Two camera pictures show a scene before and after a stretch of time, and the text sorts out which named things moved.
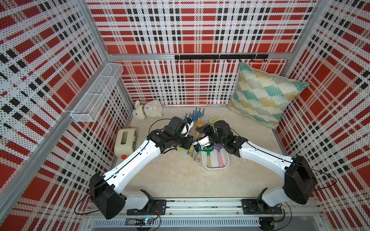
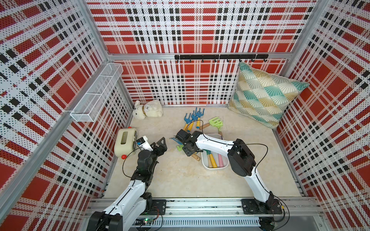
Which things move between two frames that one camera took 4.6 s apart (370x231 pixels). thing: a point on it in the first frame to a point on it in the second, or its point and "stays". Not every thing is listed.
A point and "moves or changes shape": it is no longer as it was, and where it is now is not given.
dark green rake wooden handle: [208, 150] stays
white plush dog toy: [151, 109] stays
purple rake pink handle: [218, 147] stays
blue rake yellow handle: [193, 152] moves or changes shape
